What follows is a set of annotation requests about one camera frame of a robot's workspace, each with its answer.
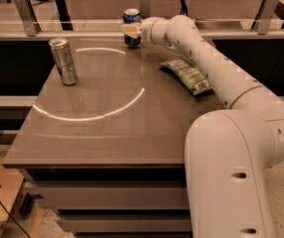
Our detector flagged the silver energy drink can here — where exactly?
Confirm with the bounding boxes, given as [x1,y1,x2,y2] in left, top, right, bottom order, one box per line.
[49,38,78,85]

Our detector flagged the middle metal rail bracket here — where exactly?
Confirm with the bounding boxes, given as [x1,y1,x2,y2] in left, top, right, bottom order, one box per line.
[140,0,151,19]

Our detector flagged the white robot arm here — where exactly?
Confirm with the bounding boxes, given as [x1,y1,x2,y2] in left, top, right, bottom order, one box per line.
[122,15,284,238]

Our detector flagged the black cable on floor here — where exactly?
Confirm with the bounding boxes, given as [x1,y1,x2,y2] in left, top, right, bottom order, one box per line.
[0,177,33,238]

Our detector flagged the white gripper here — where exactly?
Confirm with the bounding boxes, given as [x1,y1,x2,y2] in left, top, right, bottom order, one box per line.
[121,17,169,46]

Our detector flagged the left metal rail bracket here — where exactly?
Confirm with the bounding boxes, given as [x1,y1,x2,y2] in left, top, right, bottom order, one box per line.
[14,0,40,37]

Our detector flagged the blue pepsi can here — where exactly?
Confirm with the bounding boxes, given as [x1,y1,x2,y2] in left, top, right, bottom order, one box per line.
[122,8,141,48]

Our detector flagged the right metal rail bracket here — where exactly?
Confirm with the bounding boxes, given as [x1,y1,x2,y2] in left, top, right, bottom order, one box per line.
[255,0,279,35]

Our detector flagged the black desk leg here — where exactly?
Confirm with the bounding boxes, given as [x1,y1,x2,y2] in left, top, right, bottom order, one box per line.
[55,0,73,31]

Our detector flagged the metal rail bracket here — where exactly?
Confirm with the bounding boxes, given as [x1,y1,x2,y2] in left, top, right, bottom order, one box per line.
[14,0,40,37]
[140,0,151,19]
[255,0,279,35]

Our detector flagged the green chip bag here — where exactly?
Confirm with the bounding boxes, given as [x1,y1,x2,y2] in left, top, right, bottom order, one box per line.
[160,57,212,96]

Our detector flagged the grey drawer cabinet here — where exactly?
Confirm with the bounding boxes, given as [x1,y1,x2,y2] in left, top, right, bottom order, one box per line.
[22,166,192,238]

